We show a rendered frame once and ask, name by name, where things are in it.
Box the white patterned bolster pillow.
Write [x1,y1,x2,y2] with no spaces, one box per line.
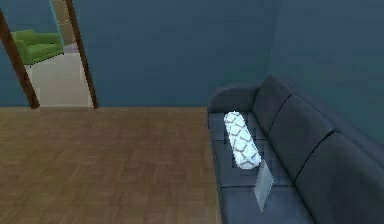
[223,111,263,170]

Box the grey open laptop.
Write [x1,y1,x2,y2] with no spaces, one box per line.
[253,159,275,214]

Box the green sofa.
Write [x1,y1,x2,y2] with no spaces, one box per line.
[10,29,65,66]

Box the brown wooden door frame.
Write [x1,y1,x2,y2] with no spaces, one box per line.
[0,0,100,110]

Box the dark grey sofa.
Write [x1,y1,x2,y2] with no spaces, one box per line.
[206,73,384,224]

